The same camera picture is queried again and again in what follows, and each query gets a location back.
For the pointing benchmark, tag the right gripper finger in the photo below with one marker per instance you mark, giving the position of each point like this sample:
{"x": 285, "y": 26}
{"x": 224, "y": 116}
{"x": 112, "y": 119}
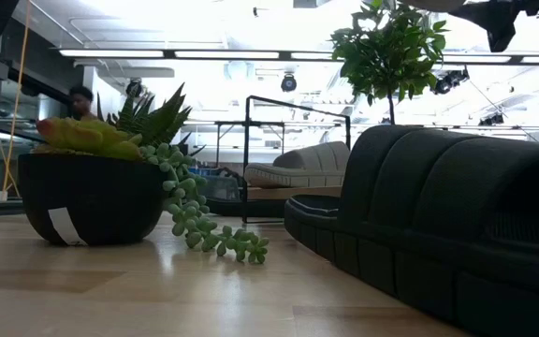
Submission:
{"x": 502, "y": 33}

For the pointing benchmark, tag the black slide sandal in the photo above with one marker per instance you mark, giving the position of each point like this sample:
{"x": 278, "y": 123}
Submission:
{"x": 438, "y": 210}

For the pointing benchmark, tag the grey slide sandal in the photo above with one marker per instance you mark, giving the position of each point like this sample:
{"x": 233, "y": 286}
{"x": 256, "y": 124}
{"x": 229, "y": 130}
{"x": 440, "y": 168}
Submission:
{"x": 297, "y": 175}

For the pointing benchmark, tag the black spotlight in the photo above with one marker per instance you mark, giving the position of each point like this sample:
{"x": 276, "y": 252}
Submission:
{"x": 134, "y": 88}
{"x": 288, "y": 83}
{"x": 449, "y": 80}

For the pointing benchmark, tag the leafy tree in black pot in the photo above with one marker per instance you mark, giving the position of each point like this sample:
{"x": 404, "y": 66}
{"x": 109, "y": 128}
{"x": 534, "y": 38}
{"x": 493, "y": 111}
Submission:
{"x": 386, "y": 56}

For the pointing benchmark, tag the long light strip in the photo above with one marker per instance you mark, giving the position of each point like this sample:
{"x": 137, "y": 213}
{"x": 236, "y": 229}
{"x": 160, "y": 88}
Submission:
{"x": 110, "y": 53}

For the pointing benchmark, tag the person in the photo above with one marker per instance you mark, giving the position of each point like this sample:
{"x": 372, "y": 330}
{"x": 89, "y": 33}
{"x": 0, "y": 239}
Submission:
{"x": 81, "y": 100}

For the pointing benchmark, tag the succulent plant in black pot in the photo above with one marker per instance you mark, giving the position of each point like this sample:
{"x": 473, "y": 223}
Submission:
{"x": 91, "y": 196}

